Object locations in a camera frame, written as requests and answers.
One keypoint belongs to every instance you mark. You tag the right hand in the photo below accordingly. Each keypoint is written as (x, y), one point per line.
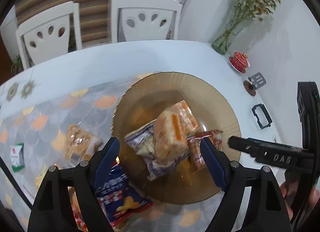
(289, 189)

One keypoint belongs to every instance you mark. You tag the green white snack packet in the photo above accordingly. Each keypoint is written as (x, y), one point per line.
(16, 156)

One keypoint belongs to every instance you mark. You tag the brown ribbed glass plate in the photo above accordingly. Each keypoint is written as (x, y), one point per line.
(143, 102)

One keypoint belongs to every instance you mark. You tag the blue biscuit bag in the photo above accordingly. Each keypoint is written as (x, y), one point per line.
(117, 198)

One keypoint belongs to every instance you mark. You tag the red white striped snack pack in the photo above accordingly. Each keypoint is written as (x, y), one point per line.
(76, 210)

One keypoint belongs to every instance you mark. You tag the orange label rice cracker pack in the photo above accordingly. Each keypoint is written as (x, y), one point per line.
(171, 129)

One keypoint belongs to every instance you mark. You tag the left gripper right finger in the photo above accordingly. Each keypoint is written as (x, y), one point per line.
(211, 160)

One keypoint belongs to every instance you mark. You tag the red lidded teacup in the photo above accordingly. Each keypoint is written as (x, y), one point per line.
(239, 62)

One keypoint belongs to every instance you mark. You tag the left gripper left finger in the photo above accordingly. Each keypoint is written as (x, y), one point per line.
(104, 161)

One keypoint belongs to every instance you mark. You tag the grey metal phone stand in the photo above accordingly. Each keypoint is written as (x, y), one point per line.
(257, 80)

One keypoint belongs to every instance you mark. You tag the green potted plant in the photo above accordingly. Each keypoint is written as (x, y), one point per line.
(17, 65)

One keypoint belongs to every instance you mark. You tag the purple white snack packet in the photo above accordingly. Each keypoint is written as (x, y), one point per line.
(143, 143)

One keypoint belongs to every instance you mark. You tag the small brown round coaster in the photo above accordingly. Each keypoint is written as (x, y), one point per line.
(249, 87)

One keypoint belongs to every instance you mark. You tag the right white chair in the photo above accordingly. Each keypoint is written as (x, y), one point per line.
(143, 20)

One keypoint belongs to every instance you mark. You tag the clear bag of cookies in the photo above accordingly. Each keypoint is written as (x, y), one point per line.
(80, 144)

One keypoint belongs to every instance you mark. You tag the black rectangular frame object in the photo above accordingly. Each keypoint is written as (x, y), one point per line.
(263, 119)

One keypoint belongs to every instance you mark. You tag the left white chair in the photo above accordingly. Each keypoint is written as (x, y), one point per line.
(46, 35)

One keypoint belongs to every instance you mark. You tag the glass vase with dried flowers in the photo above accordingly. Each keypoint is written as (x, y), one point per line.
(241, 14)

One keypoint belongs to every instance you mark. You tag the white chair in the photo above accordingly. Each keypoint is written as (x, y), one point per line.
(143, 20)
(46, 35)

